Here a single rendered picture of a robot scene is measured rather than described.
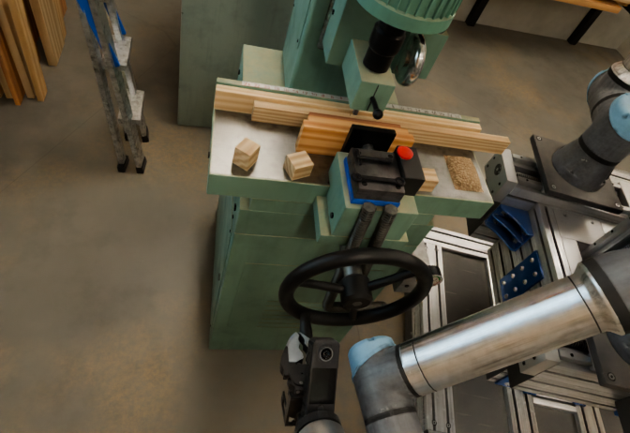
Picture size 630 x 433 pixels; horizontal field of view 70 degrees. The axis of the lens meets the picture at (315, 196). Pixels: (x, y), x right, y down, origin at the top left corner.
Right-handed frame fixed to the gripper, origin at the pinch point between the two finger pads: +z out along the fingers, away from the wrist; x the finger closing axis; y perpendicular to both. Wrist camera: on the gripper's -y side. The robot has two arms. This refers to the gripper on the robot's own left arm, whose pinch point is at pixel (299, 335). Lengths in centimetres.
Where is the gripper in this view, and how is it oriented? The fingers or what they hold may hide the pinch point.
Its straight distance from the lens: 87.7
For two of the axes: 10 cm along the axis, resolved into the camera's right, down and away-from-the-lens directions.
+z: -2.0, -3.8, 9.0
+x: 9.6, 0.9, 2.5
